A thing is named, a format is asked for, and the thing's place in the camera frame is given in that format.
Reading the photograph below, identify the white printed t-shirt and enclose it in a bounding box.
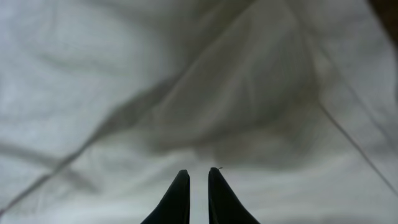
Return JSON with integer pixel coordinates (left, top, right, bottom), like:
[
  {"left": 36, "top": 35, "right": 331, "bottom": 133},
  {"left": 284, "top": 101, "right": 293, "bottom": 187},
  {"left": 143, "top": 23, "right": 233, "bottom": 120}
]
[{"left": 1, "top": 0, "right": 397, "bottom": 223}]

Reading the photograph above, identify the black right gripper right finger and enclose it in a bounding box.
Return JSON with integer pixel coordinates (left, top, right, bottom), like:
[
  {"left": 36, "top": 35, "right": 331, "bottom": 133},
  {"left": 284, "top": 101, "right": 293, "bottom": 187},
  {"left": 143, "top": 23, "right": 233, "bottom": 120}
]
[{"left": 208, "top": 167, "right": 259, "bottom": 224}]

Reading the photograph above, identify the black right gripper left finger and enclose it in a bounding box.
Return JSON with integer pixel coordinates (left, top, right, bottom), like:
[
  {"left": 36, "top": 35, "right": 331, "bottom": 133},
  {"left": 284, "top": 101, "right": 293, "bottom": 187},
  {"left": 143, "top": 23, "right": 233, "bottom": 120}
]
[{"left": 141, "top": 170, "right": 190, "bottom": 224}]

